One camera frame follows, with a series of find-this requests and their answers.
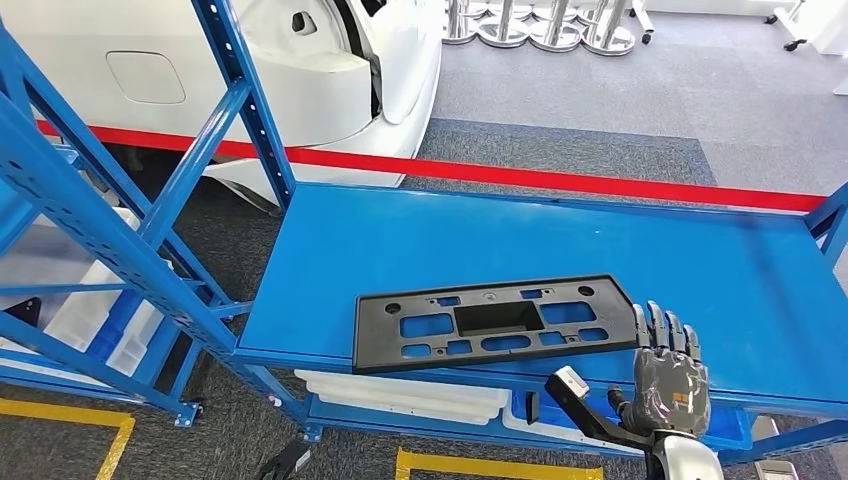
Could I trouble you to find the black plastic plate bracket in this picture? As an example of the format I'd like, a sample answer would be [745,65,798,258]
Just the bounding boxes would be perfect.
[351,273,643,376]

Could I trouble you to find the white leg with caster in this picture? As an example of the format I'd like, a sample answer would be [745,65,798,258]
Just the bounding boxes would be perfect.
[629,0,657,46]

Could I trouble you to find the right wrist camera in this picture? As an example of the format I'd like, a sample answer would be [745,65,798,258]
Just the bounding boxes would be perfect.
[544,366,657,453]

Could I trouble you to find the chrome stanchion post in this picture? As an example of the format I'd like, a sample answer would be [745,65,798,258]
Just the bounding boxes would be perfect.
[476,0,531,49]
[442,0,488,46]
[581,0,636,58]
[529,0,584,54]

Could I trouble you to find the blue plastic crate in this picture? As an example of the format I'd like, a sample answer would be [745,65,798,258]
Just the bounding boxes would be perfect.
[86,291,144,362]
[503,390,753,452]

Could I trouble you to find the blue metal shelf rack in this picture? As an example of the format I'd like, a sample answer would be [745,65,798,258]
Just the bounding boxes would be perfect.
[0,19,253,429]
[0,0,848,465]

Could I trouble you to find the red barrier belt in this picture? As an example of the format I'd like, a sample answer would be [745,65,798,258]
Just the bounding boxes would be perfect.
[36,119,826,213]

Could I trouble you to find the white car body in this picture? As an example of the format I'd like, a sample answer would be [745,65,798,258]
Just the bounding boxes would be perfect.
[0,0,444,207]

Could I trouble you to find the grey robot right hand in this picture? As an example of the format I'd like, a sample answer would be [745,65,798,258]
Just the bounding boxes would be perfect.
[608,301,711,439]

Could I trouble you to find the white cabinet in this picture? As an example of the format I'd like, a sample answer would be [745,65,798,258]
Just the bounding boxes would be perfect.
[811,0,848,97]

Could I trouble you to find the white wheeled stand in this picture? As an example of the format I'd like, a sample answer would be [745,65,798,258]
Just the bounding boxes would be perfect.
[765,0,810,53]

